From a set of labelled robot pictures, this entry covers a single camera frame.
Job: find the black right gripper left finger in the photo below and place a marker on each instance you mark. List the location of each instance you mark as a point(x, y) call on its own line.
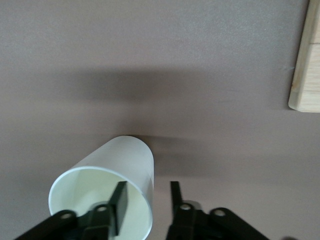
point(100, 220)

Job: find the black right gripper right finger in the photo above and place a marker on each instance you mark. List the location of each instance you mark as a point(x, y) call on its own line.
point(195, 222)

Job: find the white IKEA cup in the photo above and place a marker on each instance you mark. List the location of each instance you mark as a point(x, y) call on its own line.
point(120, 160)

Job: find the brown table cover mat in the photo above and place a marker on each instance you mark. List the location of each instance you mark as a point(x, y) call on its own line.
point(150, 62)

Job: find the wooden cutting board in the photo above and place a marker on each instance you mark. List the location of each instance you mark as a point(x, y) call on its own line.
point(308, 62)

